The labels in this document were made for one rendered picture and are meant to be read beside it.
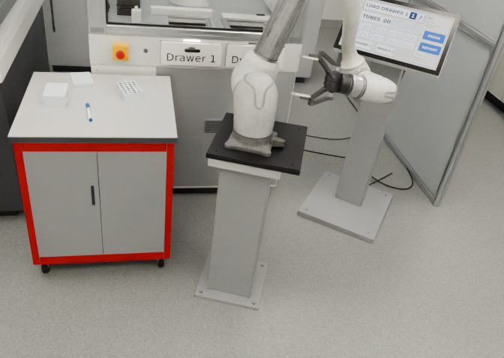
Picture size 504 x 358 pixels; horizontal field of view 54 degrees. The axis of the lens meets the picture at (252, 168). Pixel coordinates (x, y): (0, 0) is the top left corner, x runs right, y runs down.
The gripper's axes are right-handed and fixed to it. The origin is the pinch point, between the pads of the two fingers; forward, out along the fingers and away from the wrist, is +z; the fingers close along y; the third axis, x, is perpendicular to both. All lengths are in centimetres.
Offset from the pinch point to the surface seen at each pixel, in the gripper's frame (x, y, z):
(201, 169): -96, -63, 2
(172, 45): -73, 2, 33
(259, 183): -6.4, -43.6, 4.5
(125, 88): -58, -20, 54
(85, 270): -58, -107, 61
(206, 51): -72, 2, 17
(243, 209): -13, -57, 6
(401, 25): -43, 31, -68
